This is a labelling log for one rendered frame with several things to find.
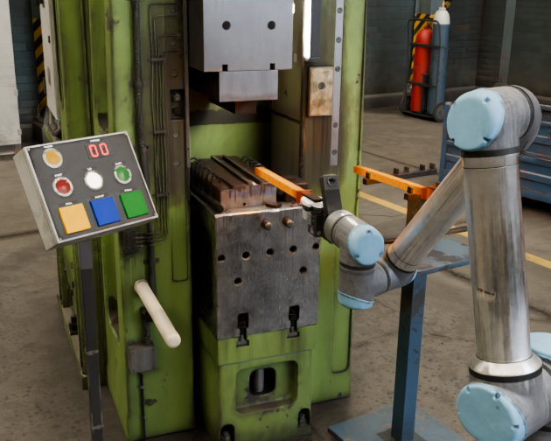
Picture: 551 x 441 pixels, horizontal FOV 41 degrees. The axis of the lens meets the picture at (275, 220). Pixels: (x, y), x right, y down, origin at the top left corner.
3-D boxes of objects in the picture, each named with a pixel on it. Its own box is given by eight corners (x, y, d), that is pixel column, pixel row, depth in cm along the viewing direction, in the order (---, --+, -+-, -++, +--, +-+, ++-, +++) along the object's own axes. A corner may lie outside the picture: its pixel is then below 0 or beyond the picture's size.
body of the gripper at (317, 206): (305, 230, 205) (324, 245, 194) (306, 200, 202) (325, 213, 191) (331, 227, 207) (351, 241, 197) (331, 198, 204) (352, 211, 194)
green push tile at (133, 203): (149, 212, 221) (140, 189, 221) (129, 218, 216) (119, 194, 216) (146, 214, 222) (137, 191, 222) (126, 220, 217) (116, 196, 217)
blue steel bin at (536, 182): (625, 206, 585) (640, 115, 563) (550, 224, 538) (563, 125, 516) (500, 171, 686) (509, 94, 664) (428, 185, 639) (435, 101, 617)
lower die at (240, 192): (275, 204, 254) (276, 179, 252) (219, 209, 247) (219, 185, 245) (235, 175, 291) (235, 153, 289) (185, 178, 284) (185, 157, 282)
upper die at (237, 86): (277, 99, 244) (278, 70, 241) (219, 101, 236) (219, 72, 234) (235, 83, 281) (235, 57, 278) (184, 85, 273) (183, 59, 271)
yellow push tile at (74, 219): (91, 228, 207) (82, 202, 207) (68, 234, 202) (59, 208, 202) (88, 230, 208) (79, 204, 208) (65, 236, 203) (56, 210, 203)
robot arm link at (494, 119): (562, 433, 160) (541, 80, 148) (518, 465, 149) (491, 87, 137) (499, 416, 172) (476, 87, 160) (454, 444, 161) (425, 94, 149)
